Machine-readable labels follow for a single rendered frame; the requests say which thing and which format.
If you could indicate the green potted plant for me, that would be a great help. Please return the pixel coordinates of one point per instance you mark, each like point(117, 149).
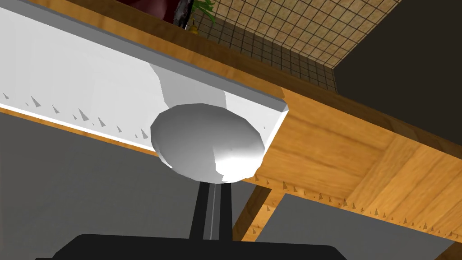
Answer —
point(204, 8)

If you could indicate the white round knob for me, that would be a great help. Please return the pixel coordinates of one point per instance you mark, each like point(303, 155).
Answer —
point(205, 141)

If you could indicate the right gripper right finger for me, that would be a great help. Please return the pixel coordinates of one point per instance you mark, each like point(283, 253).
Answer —
point(224, 213)

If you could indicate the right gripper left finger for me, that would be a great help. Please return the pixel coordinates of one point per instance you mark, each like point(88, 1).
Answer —
point(202, 213)

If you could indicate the white drawer front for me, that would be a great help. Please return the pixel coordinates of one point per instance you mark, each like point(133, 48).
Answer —
point(72, 76)

